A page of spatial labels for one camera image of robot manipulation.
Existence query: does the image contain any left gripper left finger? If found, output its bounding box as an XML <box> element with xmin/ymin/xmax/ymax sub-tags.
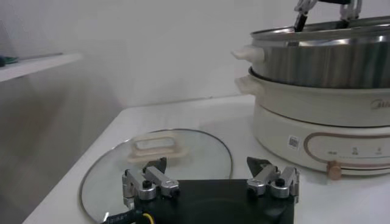
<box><xmin>121</xmin><ymin>156</ymin><xmax>181</xmax><ymax>201</ymax></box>

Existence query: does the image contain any glass lid with cream handle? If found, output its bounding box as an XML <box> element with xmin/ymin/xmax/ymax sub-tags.
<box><xmin>79</xmin><ymin>128</ymin><xmax>234</xmax><ymax>224</ymax></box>

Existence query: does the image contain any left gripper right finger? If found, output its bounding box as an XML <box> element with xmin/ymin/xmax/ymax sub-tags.
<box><xmin>246</xmin><ymin>156</ymin><xmax>301</xmax><ymax>200</ymax></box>

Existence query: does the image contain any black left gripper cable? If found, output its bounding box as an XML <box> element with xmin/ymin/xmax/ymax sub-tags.
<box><xmin>100</xmin><ymin>209</ymin><xmax>156</xmax><ymax>224</ymax></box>

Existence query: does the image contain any white side table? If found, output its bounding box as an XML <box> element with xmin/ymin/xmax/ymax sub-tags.
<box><xmin>0</xmin><ymin>52</ymin><xmax>83</xmax><ymax>83</ymax></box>

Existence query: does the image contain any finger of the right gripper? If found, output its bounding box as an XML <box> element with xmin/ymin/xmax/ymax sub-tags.
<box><xmin>338</xmin><ymin>0</ymin><xmax>363</xmax><ymax>29</ymax></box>
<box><xmin>293</xmin><ymin>0</ymin><xmax>319</xmax><ymax>33</ymax></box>

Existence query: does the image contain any perforated steel steamer basket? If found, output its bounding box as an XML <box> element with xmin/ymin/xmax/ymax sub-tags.
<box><xmin>231</xmin><ymin>15</ymin><xmax>390</xmax><ymax>89</ymax></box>

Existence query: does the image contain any copper pot control knob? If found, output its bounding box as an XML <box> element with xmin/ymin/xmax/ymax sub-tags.
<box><xmin>325</xmin><ymin>160</ymin><xmax>342</xmax><ymax>180</ymax></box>

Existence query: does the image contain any cream electric cooking pot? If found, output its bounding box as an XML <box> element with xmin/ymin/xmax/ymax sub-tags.
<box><xmin>234</xmin><ymin>74</ymin><xmax>390</xmax><ymax>180</ymax></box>

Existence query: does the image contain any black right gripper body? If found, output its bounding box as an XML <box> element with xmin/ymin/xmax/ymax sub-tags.
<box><xmin>316</xmin><ymin>0</ymin><xmax>351</xmax><ymax>5</ymax></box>

